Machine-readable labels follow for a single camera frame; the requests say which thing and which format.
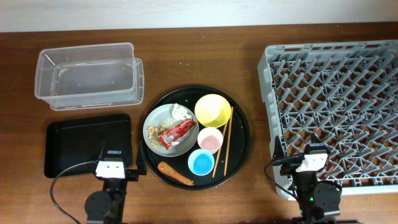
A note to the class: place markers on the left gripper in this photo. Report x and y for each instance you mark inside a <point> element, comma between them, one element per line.
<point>133,176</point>

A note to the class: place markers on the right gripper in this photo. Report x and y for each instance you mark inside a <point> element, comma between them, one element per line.
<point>288,167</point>

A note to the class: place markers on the peanut shells pile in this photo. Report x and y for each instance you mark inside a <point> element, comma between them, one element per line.
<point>154,133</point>

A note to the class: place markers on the orange carrot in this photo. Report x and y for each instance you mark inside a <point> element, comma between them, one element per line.
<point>171,172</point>

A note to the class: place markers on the red snack wrapper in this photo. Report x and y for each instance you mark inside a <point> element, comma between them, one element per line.
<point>172,135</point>

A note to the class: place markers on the grey plate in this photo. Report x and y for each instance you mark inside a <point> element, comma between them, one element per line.
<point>184,144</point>

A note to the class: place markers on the white tissue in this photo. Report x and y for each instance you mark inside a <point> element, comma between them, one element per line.
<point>180,112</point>

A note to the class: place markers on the wooden chopstick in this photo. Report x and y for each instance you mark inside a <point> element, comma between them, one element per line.
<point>219,150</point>
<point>228,141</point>

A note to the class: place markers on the blue cup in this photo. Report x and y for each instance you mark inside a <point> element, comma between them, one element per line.
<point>201,162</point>

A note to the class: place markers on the pink cup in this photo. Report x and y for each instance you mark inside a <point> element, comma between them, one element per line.
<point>210,139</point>

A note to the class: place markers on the yellow bowl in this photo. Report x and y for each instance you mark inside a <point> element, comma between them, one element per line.
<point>212,110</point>

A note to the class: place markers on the white rice pile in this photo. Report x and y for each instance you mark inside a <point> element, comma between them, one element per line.
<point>169,123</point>

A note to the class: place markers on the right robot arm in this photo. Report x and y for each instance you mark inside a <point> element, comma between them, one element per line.
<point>318,200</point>

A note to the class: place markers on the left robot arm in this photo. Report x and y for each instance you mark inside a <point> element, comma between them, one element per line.
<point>107,205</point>

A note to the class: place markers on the grey dishwasher rack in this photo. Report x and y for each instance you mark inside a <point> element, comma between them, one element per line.
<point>345,93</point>

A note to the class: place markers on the black rectangular tray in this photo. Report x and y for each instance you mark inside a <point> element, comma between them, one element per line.
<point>75,141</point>

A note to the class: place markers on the round black tray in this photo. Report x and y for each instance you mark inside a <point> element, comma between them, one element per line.
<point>238,148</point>

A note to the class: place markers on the clear plastic bin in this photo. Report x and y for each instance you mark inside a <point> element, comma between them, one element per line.
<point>89,76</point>

